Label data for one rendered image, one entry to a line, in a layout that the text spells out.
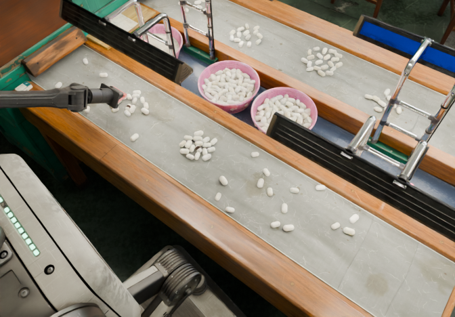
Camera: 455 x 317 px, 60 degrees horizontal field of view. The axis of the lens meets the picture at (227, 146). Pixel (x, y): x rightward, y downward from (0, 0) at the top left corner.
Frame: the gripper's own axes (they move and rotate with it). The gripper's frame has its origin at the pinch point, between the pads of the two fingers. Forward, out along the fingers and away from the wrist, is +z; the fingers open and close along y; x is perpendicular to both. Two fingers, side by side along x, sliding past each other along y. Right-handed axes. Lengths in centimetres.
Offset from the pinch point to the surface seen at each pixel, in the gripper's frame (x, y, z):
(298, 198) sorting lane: 3, -79, 10
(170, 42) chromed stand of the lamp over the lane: -26.7, -8.5, 5.7
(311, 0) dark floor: -74, 21, 210
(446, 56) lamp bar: -60, -97, 28
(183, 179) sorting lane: 14.5, -41.2, -4.4
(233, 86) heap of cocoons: -17.5, -28.3, 32.4
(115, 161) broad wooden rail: 19.2, -16.6, -13.6
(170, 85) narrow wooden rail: -7.9, -7.2, 17.5
